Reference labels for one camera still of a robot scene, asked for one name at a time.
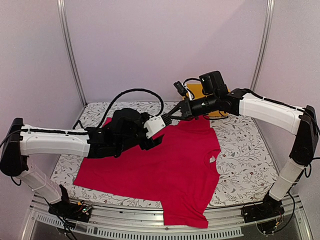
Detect floral patterned table mat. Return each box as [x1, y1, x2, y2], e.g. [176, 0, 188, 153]
[51, 115, 278, 208]

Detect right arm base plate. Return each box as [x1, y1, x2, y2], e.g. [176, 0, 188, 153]
[241, 195, 285, 223]

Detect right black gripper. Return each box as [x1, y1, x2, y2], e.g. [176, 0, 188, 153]
[166, 93, 218, 121]

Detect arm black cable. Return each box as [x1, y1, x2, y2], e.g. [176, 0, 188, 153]
[101, 87, 165, 128]
[183, 77, 307, 113]

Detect aluminium frame post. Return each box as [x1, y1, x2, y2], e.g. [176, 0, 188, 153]
[56, 0, 88, 107]
[250, 0, 276, 91]

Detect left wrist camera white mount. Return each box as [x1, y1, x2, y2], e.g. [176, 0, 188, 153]
[143, 116, 166, 139]

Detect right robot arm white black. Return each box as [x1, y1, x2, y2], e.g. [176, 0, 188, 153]
[168, 70, 320, 218]

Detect right aluminium frame post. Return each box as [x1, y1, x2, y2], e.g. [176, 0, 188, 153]
[250, 0, 276, 91]

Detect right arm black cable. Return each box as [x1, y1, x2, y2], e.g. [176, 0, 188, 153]
[183, 77, 307, 113]

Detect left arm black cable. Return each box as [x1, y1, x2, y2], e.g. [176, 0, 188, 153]
[101, 87, 165, 128]

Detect yellow plastic basket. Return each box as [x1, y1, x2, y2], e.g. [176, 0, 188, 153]
[184, 83, 229, 119]

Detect red t-shirt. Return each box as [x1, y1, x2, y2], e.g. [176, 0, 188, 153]
[73, 117, 221, 229]

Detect left aluminium frame post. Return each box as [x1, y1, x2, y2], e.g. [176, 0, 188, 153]
[56, 0, 88, 107]

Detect aluminium front rail frame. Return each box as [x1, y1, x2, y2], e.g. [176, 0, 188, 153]
[21, 195, 315, 240]

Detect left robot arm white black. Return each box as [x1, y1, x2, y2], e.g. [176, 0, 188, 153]
[0, 108, 171, 217]

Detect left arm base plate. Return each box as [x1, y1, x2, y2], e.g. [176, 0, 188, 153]
[48, 200, 93, 223]

